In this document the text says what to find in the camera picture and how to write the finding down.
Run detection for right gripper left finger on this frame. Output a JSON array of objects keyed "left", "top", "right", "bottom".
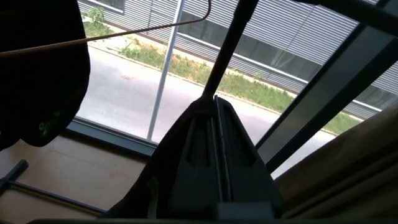
[{"left": 167, "top": 116, "right": 223, "bottom": 218}]

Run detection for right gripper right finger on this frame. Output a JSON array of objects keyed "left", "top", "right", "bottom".
[{"left": 214, "top": 95, "right": 284, "bottom": 218}]

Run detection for black garment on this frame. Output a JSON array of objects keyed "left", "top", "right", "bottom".
[{"left": 102, "top": 96, "right": 218, "bottom": 220}]

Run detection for pink clothes hanger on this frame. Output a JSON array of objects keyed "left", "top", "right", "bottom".
[{"left": 0, "top": 0, "right": 212, "bottom": 60}]

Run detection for black shorts with white cords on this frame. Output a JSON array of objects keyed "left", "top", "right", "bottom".
[{"left": 0, "top": 0, "right": 91, "bottom": 152}]

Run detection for black clothes rack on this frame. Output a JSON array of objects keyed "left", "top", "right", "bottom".
[{"left": 0, "top": 0, "right": 398, "bottom": 215}]

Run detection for brown curtain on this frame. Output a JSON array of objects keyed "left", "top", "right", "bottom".
[{"left": 275, "top": 104, "right": 398, "bottom": 218}]

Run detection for window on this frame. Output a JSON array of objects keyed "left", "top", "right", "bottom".
[{"left": 67, "top": 0, "right": 398, "bottom": 180}]

